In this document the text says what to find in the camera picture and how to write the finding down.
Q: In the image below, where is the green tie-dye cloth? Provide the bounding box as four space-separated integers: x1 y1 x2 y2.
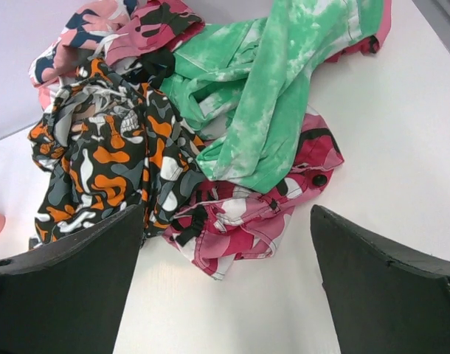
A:
162 1 390 193

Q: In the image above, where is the orange black camouflage cloth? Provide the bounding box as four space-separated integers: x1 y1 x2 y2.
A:
28 58 204 247

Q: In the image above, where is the magenta pink camouflage cloth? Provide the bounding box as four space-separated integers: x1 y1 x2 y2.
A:
105 0 392 281

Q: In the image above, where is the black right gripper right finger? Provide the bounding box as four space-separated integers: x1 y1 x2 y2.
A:
311 205 450 353

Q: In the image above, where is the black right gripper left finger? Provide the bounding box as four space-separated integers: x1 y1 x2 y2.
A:
0 206 143 353

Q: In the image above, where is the light pink navy camouflage cloth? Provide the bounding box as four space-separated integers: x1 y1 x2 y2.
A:
29 1 138 108

